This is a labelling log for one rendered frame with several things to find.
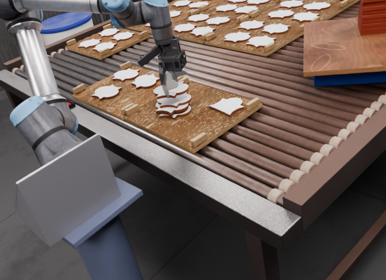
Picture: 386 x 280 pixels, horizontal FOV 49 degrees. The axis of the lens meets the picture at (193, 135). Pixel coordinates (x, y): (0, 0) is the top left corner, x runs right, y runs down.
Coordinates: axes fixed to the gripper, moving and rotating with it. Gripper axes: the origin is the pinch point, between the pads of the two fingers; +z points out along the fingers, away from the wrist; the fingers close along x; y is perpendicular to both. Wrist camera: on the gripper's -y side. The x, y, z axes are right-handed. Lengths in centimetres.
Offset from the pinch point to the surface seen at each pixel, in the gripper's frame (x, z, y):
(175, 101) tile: -1.1, 4.4, 1.2
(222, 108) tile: -1.0, 7.9, 18.9
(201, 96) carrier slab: 10.9, 9.0, 7.5
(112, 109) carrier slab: 1.8, 9.0, -28.3
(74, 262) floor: -5, 103, -79
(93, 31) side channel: 104, 9, -92
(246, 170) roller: -32.3, 11.3, 32.9
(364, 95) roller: 11, 11, 67
